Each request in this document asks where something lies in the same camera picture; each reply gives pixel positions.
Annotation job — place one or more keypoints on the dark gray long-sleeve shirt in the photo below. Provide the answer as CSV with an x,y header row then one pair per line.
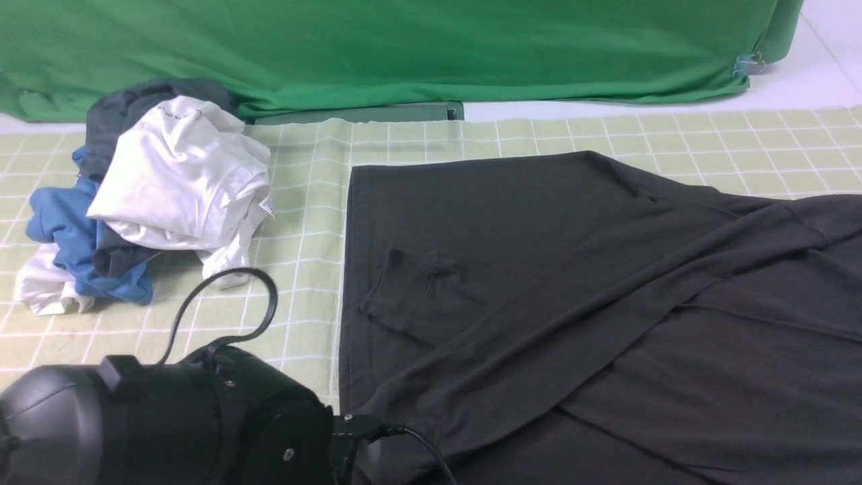
x,y
570,319

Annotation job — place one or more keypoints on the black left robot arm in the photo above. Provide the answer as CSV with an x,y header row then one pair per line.
x,y
237,421

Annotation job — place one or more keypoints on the white crumpled shirt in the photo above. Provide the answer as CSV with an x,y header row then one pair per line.
x,y
186,177

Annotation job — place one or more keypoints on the blue crumpled shirt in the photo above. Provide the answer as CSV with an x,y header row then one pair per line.
x,y
62,271

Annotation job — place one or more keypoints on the green checkered tablecloth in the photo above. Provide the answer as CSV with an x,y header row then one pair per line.
x,y
769,153

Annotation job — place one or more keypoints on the dark gray crumpled garment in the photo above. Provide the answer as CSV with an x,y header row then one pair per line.
x,y
106,120

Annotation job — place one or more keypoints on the blue binder clip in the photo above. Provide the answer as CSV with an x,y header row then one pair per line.
x,y
749,65

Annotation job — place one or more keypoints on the green backdrop cloth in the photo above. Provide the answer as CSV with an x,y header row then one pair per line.
x,y
58,57

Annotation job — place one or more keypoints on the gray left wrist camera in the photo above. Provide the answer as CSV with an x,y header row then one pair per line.
x,y
348,433

